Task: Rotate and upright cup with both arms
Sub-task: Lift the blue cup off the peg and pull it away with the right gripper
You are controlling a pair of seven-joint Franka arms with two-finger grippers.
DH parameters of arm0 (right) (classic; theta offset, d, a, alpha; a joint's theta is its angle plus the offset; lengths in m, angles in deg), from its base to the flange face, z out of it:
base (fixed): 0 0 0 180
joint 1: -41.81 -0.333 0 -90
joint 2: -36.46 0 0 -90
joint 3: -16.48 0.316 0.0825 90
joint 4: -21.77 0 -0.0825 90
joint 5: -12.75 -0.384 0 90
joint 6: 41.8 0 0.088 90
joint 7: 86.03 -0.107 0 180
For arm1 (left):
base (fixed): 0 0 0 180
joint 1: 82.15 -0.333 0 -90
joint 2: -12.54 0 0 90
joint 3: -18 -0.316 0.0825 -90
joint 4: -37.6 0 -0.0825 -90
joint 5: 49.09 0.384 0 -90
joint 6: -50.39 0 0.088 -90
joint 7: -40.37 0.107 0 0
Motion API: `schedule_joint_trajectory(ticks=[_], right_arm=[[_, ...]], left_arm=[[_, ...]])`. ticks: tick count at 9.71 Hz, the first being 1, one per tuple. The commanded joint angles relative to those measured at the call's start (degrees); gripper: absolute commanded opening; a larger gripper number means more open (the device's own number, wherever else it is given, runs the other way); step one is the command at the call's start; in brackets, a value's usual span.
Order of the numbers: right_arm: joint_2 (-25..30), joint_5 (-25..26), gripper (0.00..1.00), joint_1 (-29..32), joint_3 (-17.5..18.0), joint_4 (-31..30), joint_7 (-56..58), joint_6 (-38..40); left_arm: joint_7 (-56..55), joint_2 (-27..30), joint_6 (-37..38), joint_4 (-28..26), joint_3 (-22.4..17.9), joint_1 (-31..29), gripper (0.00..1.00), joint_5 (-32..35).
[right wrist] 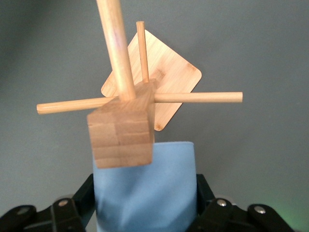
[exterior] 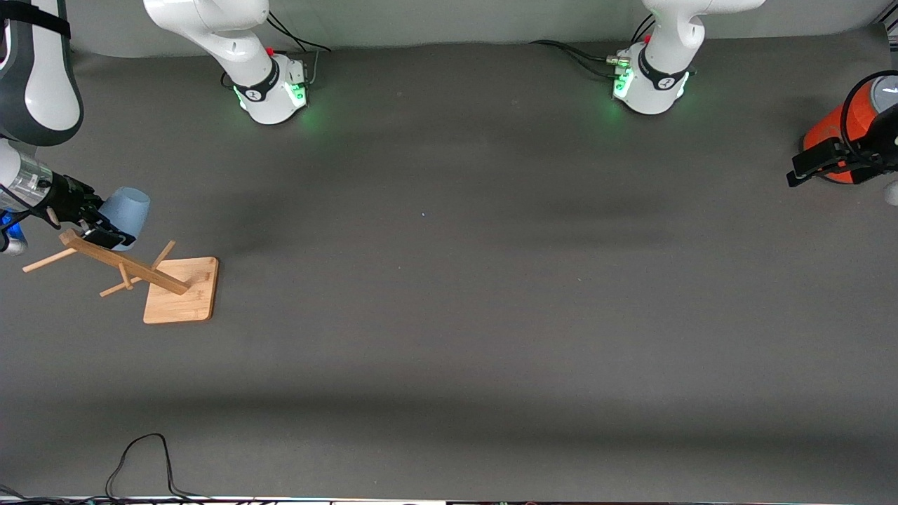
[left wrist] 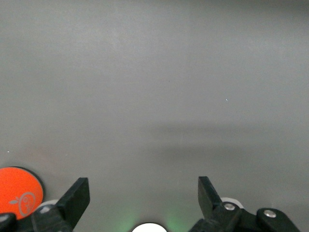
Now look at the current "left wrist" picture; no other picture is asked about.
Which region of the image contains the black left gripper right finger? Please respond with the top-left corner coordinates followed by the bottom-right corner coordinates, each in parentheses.
top-left (189, 176), bottom-right (302, 232)

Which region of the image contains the orange cylindrical can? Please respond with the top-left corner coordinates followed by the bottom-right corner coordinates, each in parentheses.
top-left (0, 166), bottom-right (44, 220)

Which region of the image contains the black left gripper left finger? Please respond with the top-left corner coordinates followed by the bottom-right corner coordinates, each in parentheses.
top-left (0, 177), bottom-right (90, 232)

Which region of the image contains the dark grey table mat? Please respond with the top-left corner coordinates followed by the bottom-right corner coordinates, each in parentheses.
top-left (0, 0), bottom-right (309, 232)

